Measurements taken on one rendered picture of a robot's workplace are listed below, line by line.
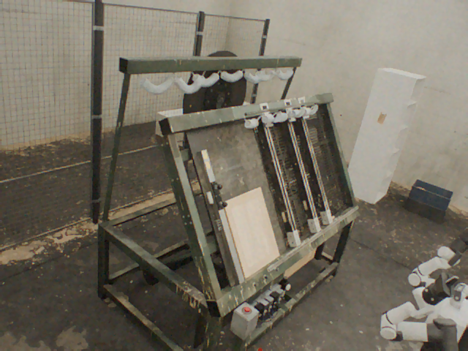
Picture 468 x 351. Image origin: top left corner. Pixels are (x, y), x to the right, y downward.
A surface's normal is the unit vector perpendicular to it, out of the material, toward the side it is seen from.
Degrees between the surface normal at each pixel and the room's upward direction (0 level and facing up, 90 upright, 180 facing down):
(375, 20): 90
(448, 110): 90
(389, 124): 90
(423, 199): 90
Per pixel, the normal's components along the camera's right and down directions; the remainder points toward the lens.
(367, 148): -0.62, 0.23
